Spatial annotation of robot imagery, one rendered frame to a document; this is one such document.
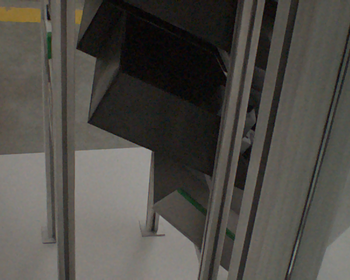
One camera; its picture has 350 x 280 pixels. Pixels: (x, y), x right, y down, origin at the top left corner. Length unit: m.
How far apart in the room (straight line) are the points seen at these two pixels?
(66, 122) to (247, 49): 0.19
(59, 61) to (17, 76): 2.57
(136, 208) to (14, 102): 1.80
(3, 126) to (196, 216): 2.13
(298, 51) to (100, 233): 1.08
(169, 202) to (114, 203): 0.49
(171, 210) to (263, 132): 0.61
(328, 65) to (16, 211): 1.13
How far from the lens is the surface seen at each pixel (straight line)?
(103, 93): 0.77
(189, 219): 0.88
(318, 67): 0.23
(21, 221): 1.31
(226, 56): 0.75
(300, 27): 0.23
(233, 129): 0.76
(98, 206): 1.34
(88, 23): 0.90
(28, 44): 3.47
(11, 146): 2.85
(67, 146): 0.73
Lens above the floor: 1.78
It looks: 38 degrees down
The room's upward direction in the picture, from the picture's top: 6 degrees clockwise
